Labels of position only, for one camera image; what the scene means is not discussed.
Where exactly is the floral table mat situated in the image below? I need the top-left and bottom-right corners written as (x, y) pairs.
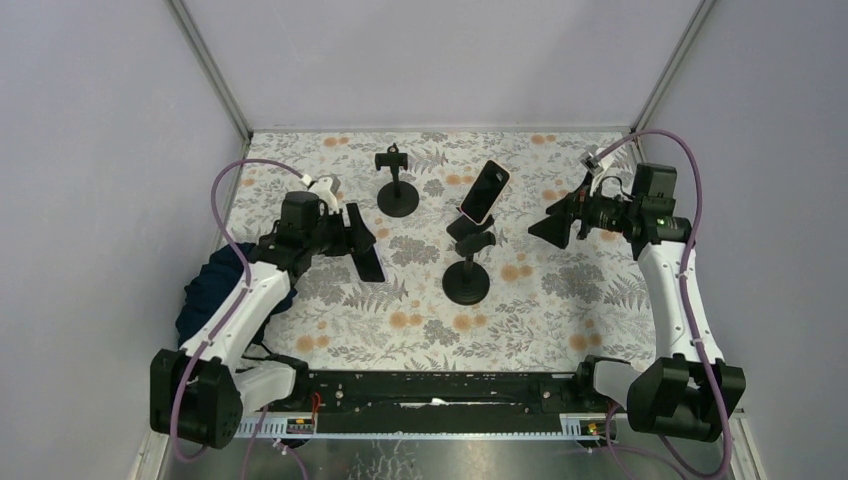
top-left (228, 132), bottom-right (655, 371)

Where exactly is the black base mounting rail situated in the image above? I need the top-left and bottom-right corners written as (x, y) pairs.
top-left (270, 370), bottom-right (609, 436)

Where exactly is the dark blue cloth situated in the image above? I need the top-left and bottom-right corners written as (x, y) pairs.
top-left (175, 242), bottom-right (262, 346)

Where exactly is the far black round-base stand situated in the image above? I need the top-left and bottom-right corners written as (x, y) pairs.
top-left (374, 143), bottom-right (420, 218)

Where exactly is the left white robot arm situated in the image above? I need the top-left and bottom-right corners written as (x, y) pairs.
top-left (149, 191), bottom-right (385, 449)

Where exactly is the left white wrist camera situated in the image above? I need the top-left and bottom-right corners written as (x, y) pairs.
top-left (301, 174), bottom-right (341, 214)

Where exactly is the black round-base phone stand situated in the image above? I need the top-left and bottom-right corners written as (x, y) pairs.
top-left (442, 231), bottom-right (496, 306)

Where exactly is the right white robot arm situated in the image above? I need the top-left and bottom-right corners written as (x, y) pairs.
top-left (528, 164), bottom-right (746, 442)

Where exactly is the black folding phone stand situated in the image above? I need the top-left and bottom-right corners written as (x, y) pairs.
top-left (446, 214), bottom-right (495, 242)

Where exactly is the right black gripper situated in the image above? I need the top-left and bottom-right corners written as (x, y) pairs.
top-left (528, 171), bottom-right (640, 249)

